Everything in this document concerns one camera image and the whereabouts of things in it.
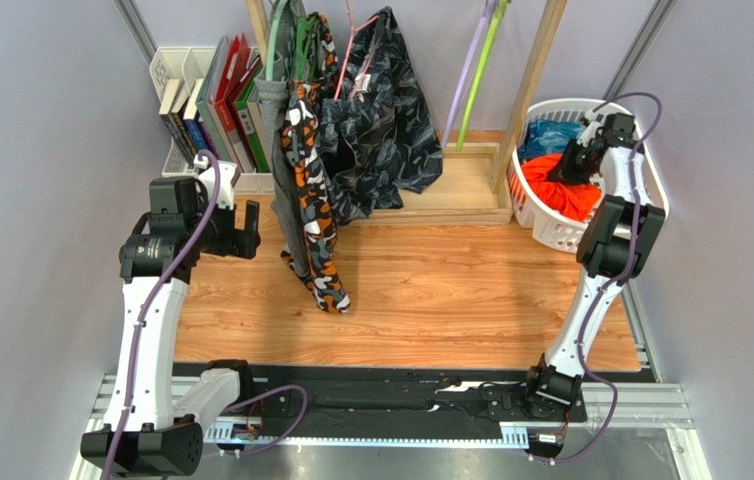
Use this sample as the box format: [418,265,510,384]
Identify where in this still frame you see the orange camouflage shorts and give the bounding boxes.
[282,12,351,314]

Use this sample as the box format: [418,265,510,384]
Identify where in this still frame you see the wooden clothes rack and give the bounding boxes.
[249,1,565,225]

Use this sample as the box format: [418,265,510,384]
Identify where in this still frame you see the dark leaf-pattern shorts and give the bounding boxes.
[318,6,443,226]

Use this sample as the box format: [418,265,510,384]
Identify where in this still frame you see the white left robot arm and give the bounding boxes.
[80,171,261,479]

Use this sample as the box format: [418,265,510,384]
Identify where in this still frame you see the grey-green folder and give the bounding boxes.
[198,35,237,163]

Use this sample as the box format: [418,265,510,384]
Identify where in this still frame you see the pink hanger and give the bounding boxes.
[333,0,379,100]

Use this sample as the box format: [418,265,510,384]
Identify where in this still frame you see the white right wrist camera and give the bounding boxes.
[577,109,609,148]

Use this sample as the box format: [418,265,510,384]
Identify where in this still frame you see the red folder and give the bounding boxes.
[213,34,255,173]

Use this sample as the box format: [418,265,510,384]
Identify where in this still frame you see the white laundry basket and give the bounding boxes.
[508,98,668,260]

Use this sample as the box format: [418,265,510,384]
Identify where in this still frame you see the dark green hanger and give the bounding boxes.
[292,14,317,83]

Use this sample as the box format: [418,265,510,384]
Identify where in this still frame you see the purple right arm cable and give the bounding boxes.
[527,91,664,465]

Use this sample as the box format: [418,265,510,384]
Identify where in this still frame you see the lime green hanger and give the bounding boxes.
[454,0,511,152]

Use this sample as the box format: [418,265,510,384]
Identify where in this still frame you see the pale green hanger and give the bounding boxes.
[264,0,289,82]

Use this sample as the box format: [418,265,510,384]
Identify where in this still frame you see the white file organizer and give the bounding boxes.
[149,47,273,196]

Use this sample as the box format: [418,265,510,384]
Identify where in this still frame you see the purple hanger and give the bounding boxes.
[440,0,508,149]

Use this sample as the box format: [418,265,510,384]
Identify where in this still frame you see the grey shorts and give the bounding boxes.
[256,73,311,283]

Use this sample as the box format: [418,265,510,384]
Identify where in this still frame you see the dark navy book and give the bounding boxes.
[158,79,194,161]

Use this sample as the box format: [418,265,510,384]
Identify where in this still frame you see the blue patterned garment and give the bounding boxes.
[517,119,585,161]

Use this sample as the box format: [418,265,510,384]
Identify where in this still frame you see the blue book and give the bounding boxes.
[182,79,217,155]

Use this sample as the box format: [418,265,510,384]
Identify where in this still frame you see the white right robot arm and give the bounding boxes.
[521,140,667,419]

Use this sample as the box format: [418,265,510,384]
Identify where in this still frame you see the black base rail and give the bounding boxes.
[170,361,657,442]

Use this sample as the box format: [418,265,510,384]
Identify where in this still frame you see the green folder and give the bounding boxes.
[235,60,270,174]

